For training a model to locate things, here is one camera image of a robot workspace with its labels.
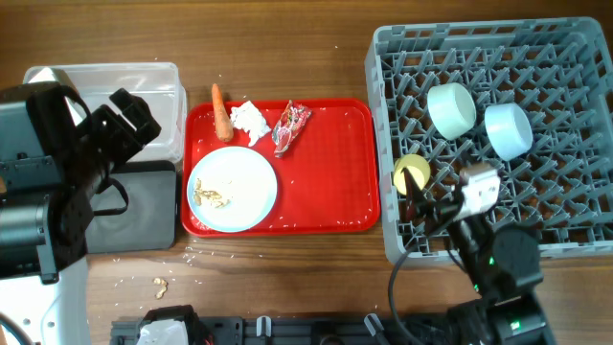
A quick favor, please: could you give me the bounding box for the yellow cup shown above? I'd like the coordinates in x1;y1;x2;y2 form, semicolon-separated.
392;154;431;196

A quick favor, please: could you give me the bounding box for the mint green bowl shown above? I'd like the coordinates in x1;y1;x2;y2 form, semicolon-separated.
426;82;476;140

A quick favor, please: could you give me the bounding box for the light blue small bowl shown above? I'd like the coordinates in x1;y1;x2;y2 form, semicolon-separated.
484;103;533;161

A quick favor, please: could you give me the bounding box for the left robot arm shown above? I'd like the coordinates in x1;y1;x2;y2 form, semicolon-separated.
1;80;161;344

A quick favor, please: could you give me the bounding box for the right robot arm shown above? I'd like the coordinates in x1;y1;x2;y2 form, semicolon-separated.
398;163;556;344

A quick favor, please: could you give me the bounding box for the grey dishwasher rack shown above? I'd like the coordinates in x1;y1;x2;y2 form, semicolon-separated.
364;17;612;266

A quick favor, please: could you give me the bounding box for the red serving tray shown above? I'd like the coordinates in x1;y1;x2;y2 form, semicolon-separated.
180;98;380;238

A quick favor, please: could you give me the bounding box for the red snack wrapper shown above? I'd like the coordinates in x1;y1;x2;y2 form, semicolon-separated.
272;101;312;158

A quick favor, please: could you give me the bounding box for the light blue plate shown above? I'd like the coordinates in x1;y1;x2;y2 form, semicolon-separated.
185;147;278;234

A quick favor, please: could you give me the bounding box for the crumpled white tissue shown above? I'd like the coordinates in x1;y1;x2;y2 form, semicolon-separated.
230;101;271;147

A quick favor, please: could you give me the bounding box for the orange carrot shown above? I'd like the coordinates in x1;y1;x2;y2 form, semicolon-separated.
211;83;234;142

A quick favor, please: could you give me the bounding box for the black tray bin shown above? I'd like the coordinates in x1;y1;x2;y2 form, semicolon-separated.
85;161;178;254

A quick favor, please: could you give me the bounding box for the food scrap on table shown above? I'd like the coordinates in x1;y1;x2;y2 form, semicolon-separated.
152;277;168;299

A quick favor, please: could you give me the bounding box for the clear plastic bin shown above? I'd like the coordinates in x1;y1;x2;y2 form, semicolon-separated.
23;62;188;163

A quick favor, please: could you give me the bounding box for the right black cable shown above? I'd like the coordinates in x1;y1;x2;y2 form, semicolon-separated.
387;215;461;345

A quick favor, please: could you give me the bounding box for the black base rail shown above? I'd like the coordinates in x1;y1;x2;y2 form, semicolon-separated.
109;305;461;345

